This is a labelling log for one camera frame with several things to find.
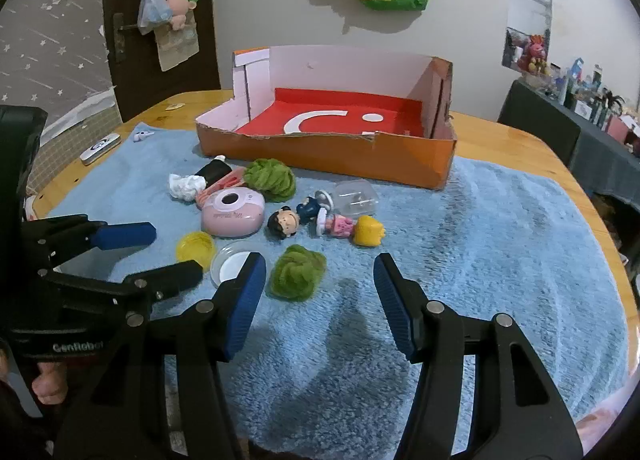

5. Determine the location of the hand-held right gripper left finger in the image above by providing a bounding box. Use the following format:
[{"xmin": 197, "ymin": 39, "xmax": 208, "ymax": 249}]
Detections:
[{"xmin": 55, "ymin": 251, "xmax": 268, "ymax": 460}]

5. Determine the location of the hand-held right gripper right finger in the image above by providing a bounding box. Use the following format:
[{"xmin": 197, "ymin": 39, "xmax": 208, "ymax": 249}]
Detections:
[{"xmin": 374, "ymin": 253, "xmax": 583, "ymax": 460}]

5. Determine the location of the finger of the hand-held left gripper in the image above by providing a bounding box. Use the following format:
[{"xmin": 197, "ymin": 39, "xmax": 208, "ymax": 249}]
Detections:
[
  {"xmin": 40, "ymin": 260, "xmax": 203, "ymax": 326},
  {"xmin": 22, "ymin": 214, "xmax": 157, "ymax": 271}
]

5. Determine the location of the yellow bottle cap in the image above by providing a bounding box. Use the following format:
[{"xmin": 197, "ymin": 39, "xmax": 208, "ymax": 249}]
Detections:
[{"xmin": 177, "ymin": 233, "xmax": 216, "ymax": 263}]

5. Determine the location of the clear round lid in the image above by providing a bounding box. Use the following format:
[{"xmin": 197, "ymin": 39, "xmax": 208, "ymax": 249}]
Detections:
[{"xmin": 210, "ymin": 240, "xmax": 261, "ymax": 289}]

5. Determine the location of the green yarn ball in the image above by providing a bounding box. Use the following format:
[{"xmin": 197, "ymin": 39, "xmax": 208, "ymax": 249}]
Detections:
[
  {"xmin": 242, "ymin": 159, "xmax": 297, "ymax": 202},
  {"xmin": 270, "ymin": 244, "xmax": 327, "ymax": 302}
]

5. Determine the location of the yellow-haired figurine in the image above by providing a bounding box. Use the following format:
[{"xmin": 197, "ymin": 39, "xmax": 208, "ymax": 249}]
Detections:
[{"xmin": 314, "ymin": 210, "xmax": 386, "ymax": 247}]

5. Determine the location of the pink toy camera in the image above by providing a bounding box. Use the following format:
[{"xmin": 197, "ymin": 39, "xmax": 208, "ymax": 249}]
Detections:
[{"xmin": 201, "ymin": 186, "xmax": 266, "ymax": 239}]

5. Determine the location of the boy figurine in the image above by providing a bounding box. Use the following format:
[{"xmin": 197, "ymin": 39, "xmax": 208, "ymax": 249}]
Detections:
[{"xmin": 266, "ymin": 190, "xmax": 333, "ymax": 242}]

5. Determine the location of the black and white fluffy toy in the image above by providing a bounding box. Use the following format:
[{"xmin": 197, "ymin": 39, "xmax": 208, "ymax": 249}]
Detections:
[{"xmin": 169, "ymin": 155, "xmax": 232, "ymax": 201}]

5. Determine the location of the pink clothespin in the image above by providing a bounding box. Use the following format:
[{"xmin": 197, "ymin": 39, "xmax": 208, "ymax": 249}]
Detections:
[{"xmin": 196, "ymin": 167, "xmax": 246, "ymax": 206}]

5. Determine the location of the clear plastic capsule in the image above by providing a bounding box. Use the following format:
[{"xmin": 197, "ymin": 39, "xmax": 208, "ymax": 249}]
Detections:
[{"xmin": 332, "ymin": 180, "xmax": 378, "ymax": 217}]

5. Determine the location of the orange cardboard box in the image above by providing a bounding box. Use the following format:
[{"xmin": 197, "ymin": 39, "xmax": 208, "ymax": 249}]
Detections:
[{"xmin": 195, "ymin": 44, "xmax": 458, "ymax": 190}]

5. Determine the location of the person's left hand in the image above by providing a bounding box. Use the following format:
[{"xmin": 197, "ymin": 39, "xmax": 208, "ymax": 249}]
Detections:
[{"xmin": 31, "ymin": 362, "xmax": 68, "ymax": 403}]

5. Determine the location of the white remote control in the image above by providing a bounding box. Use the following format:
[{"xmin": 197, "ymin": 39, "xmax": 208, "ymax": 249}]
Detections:
[{"xmin": 80, "ymin": 133, "xmax": 121, "ymax": 166}]

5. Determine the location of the blue fluffy towel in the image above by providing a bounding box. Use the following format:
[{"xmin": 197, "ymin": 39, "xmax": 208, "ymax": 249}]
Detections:
[{"xmin": 47, "ymin": 121, "xmax": 631, "ymax": 460}]

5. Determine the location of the translucent blue bag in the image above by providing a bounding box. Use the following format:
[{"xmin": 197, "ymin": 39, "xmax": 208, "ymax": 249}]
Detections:
[{"xmin": 137, "ymin": 0, "xmax": 171, "ymax": 36}]

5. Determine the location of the pink plush toy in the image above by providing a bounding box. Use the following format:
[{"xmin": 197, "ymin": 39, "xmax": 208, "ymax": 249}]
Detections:
[{"xmin": 165, "ymin": 0, "xmax": 197, "ymax": 31}]

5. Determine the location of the grey-clothed side table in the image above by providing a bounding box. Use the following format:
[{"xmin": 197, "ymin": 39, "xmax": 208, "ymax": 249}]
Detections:
[{"xmin": 515, "ymin": 75, "xmax": 640, "ymax": 201}]

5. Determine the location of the row of bottles and boxes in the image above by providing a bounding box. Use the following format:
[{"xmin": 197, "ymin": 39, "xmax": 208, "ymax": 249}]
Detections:
[{"xmin": 550, "ymin": 58, "xmax": 640, "ymax": 156}]

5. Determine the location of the pink dragon toy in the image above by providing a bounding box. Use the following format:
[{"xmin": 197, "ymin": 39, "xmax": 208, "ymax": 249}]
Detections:
[{"xmin": 520, "ymin": 34, "xmax": 551, "ymax": 74}]

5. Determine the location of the door handle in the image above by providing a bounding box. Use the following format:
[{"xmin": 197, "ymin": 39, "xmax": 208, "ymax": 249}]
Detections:
[{"xmin": 112, "ymin": 13, "xmax": 141, "ymax": 64}]

